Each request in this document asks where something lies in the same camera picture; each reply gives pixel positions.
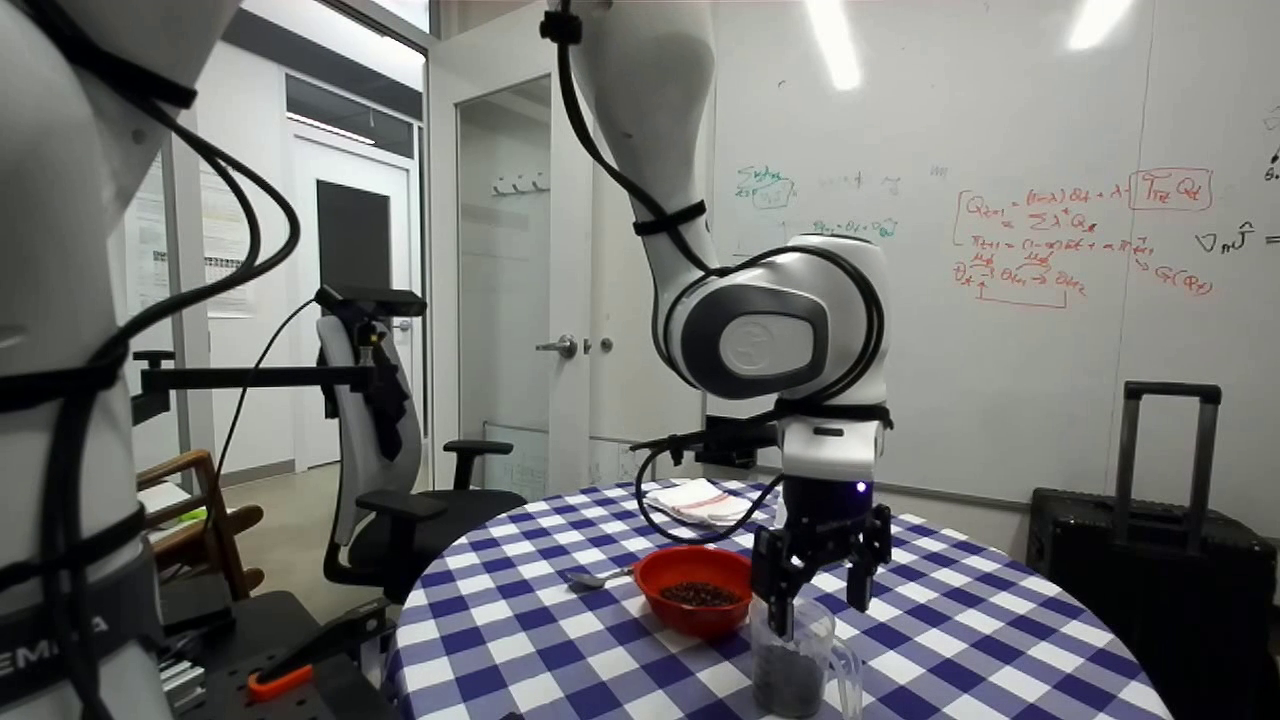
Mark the red bowl with beans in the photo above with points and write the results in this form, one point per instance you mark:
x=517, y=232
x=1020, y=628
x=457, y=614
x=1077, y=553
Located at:
x=696, y=588

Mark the black office chair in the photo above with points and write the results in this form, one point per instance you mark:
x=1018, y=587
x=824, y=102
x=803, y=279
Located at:
x=384, y=531

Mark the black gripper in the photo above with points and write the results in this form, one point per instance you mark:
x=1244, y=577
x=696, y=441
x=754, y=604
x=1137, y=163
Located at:
x=824, y=520

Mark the orange-handled tool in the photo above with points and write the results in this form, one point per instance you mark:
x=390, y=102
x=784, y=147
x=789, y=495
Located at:
x=281, y=685

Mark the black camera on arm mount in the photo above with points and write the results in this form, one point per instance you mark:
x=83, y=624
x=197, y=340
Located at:
x=723, y=441

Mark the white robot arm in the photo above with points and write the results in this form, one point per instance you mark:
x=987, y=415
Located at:
x=782, y=328

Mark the black rolling suitcase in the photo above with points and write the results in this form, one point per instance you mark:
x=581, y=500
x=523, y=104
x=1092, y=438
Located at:
x=1187, y=587

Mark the white towel with orange stripes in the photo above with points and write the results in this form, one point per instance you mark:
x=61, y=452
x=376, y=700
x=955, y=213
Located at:
x=696, y=500

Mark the clear plastic measuring jar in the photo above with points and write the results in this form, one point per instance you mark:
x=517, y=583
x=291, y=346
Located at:
x=803, y=675

